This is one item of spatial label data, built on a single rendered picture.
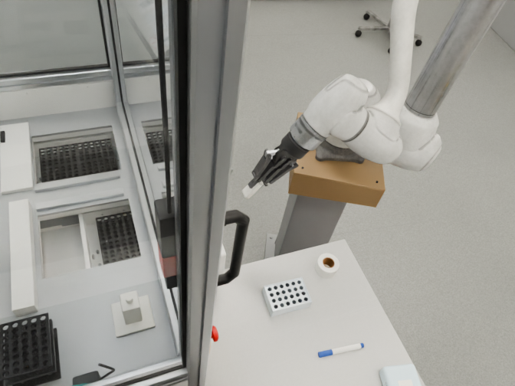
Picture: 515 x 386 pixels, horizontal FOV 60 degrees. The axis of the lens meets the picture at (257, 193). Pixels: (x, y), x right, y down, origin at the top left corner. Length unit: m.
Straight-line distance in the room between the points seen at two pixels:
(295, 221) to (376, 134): 0.80
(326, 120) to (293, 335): 0.62
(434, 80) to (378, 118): 0.28
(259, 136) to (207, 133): 2.53
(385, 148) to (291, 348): 0.61
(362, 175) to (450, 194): 1.46
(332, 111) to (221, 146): 0.73
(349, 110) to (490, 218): 2.03
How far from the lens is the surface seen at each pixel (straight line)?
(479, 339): 2.53
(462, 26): 1.35
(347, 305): 1.42
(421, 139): 1.47
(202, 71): 0.33
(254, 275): 1.40
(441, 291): 2.56
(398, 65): 1.24
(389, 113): 1.20
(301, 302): 1.35
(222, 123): 0.37
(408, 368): 1.36
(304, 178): 1.54
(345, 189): 1.59
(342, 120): 1.12
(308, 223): 1.88
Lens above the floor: 1.98
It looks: 50 degrees down
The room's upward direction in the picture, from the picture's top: 11 degrees clockwise
